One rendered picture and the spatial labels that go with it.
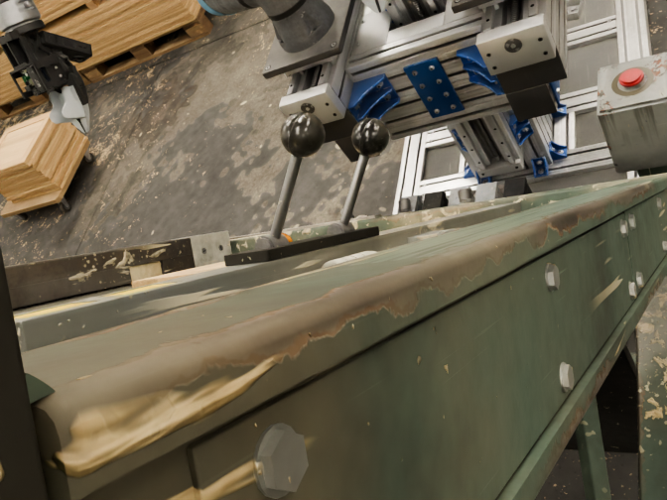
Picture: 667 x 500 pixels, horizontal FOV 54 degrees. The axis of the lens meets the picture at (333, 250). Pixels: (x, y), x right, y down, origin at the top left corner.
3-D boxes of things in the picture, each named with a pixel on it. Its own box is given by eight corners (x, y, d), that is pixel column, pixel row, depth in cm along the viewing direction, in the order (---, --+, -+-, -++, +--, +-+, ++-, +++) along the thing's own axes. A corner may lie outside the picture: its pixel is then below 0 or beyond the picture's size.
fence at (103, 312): (523, 224, 115) (520, 201, 115) (34, 393, 35) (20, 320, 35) (495, 227, 118) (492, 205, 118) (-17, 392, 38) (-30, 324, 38)
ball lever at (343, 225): (361, 246, 70) (400, 125, 65) (343, 251, 66) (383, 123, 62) (333, 233, 71) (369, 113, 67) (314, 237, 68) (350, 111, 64)
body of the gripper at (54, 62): (25, 103, 121) (-12, 40, 117) (58, 89, 128) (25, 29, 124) (50, 92, 117) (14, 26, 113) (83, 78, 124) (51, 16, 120)
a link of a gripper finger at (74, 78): (71, 109, 125) (48, 66, 122) (77, 106, 127) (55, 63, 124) (87, 103, 123) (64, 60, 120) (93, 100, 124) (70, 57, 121)
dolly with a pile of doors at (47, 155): (104, 148, 430) (56, 106, 403) (73, 212, 403) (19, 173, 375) (47, 168, 462) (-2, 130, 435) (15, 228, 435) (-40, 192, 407)
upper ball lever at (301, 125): (297, 263, 59) (338, 120, 55) (272, 270, 56) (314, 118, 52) (265, 246, 61) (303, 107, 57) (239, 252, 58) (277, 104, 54)
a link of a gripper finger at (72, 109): (69, 141, 124) (44, 94, 121) (90, 129, 129) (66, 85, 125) (79, 137, 122) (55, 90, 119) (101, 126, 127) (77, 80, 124)
